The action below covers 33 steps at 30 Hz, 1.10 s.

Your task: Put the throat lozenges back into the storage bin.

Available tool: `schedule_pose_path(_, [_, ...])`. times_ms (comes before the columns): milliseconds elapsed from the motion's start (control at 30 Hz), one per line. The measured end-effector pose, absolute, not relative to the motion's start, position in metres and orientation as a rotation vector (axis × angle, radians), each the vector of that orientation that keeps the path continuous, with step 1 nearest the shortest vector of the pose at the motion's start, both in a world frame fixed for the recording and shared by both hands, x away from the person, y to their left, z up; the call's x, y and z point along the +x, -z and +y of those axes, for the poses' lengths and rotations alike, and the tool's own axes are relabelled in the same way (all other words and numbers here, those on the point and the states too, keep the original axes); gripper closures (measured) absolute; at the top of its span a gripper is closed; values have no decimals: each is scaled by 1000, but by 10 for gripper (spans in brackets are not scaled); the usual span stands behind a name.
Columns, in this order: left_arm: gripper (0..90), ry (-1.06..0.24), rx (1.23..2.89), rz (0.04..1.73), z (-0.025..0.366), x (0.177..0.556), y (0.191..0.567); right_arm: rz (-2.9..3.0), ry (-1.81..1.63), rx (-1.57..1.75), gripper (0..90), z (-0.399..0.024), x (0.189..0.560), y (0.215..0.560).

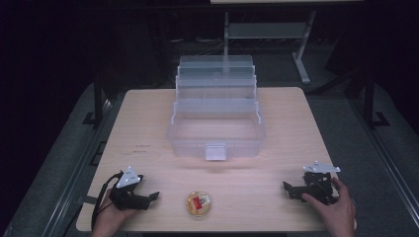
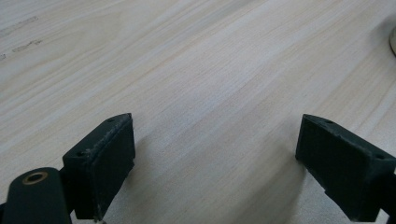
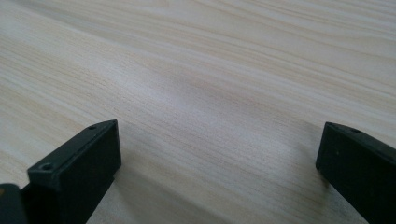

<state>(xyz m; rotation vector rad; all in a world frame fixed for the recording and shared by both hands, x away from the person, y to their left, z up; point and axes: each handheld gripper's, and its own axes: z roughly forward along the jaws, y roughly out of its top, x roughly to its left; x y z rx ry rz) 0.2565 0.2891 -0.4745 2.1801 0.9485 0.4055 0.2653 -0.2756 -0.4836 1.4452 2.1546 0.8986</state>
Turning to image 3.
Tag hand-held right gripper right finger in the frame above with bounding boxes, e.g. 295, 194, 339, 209
315, 121, 396, 224

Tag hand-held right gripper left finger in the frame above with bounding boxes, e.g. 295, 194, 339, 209
20, 119, 122, 224

